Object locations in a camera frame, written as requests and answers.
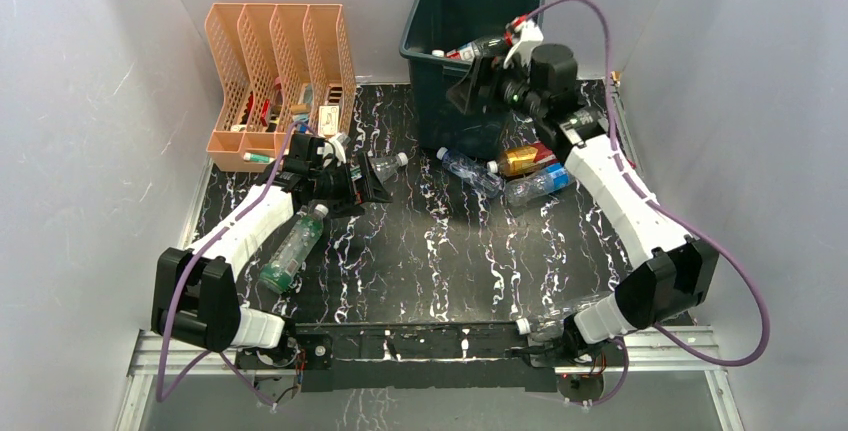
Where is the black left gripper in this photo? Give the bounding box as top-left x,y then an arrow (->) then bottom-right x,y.
310,153 -> 393,217

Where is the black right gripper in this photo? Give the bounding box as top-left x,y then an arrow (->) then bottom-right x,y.
444,54 -> 545,122

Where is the clear bottle green label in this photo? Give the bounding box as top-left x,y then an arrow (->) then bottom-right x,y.
370,152 -> 408,183

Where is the red label water bottle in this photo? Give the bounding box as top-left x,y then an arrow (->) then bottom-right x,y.
444,34 -> 513,62

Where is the clear blue crushed bottle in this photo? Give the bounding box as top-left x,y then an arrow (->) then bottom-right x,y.
436,147 -> 504,198

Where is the green tea bottle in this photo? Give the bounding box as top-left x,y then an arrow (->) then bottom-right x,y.
259,204 -> 329,295

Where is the blue label clear bottle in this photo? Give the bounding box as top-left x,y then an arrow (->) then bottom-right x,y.
504,164 -> 575,207

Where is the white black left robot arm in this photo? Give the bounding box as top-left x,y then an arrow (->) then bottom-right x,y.
151,132 -> 408,367

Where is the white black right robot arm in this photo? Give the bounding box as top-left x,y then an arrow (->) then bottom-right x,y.
447,44 -> 719,365

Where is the dark green plastic bin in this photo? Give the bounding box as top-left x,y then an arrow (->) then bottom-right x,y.
399,0 -> 545,160

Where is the gold red label bottle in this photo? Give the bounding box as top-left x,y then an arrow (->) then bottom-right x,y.
486,142 -> 557,178

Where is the orange plastic file organizer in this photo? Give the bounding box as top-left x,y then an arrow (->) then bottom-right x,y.
205,3 -> 357,173

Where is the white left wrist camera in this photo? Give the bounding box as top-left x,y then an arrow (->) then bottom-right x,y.
323,132 -> 351,164

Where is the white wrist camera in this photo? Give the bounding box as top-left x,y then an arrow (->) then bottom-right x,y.
502,15 -> 544,69
323,132 -> 351,164

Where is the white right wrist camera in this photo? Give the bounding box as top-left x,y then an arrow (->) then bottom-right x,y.
502,15 -> 544,69

